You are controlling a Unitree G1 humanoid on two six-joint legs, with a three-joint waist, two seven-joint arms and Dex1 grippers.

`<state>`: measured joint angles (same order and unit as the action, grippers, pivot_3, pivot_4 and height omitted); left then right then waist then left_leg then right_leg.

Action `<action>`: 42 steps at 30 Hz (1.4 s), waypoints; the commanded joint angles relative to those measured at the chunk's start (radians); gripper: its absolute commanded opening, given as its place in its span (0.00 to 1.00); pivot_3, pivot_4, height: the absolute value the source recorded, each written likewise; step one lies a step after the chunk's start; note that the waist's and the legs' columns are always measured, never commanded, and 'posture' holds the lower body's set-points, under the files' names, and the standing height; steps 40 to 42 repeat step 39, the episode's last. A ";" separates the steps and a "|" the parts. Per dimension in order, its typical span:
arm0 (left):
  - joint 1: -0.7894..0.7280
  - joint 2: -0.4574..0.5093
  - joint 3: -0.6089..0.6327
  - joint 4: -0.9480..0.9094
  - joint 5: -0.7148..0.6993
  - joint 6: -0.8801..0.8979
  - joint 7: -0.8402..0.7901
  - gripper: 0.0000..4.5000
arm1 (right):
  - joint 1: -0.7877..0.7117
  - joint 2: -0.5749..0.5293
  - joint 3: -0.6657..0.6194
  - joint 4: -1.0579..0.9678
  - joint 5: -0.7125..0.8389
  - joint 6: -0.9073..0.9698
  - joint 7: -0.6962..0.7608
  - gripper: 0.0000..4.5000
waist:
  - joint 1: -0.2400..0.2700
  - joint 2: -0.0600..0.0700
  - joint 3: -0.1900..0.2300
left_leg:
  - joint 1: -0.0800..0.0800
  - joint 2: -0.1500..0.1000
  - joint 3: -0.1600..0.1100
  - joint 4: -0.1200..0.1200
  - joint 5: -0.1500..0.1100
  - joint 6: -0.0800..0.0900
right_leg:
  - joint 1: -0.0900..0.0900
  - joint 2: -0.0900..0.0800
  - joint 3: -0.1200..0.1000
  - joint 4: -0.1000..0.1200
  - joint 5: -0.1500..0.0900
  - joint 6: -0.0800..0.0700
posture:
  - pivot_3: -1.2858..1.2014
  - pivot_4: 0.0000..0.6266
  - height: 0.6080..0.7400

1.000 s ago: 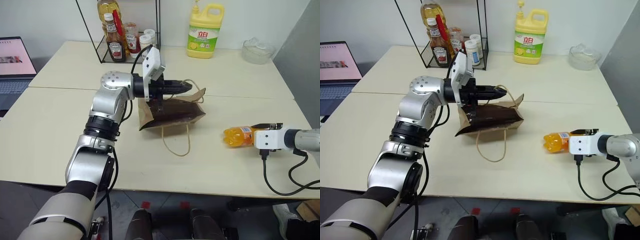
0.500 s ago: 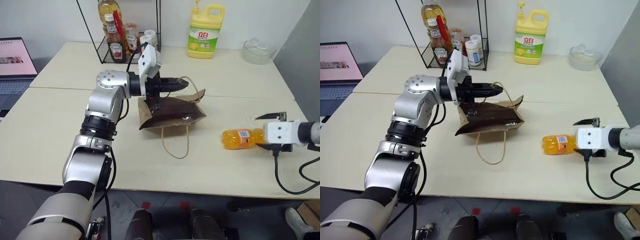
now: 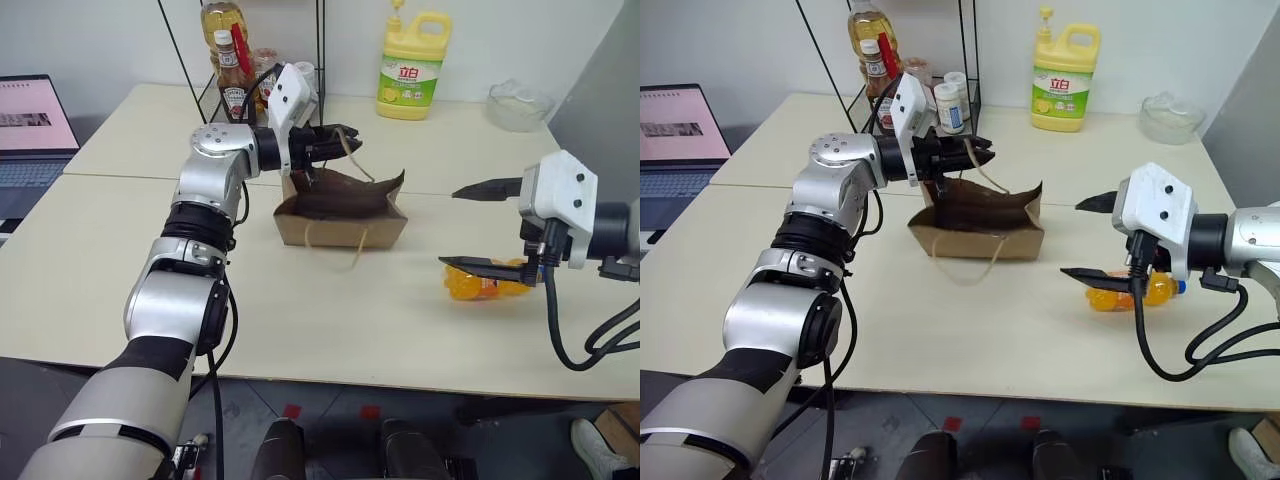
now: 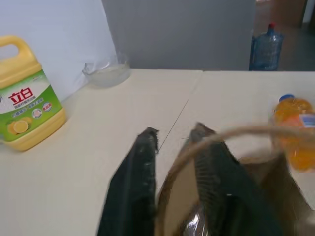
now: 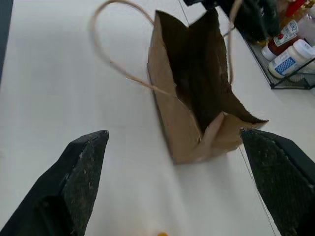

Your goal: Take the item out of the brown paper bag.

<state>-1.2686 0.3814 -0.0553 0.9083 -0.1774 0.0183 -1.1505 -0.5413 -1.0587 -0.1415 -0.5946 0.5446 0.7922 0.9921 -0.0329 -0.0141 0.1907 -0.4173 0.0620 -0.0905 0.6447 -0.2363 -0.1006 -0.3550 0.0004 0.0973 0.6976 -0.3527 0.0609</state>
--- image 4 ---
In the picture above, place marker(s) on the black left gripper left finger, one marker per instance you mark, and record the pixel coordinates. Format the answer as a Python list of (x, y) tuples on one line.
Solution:
[(133, 186)]

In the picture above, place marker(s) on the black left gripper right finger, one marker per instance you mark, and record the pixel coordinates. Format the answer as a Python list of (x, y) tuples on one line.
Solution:
[(221, 186)]

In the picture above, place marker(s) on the brown paper bag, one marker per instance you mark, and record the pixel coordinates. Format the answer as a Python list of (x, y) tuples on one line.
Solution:
[(278, 182)]

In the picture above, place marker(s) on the orange soda bottle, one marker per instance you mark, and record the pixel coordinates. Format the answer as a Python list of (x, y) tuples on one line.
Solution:
[(295, 110)]

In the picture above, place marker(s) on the clear glass bowl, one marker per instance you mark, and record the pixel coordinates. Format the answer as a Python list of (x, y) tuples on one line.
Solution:
[(110, 73)]

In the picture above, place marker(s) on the yellow dish detergent bottle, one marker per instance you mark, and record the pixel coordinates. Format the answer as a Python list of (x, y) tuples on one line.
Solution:
[(27, 115)]

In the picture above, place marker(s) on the blue water cooler jug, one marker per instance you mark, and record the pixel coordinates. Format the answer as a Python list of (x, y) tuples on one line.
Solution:
[(267, 51)]

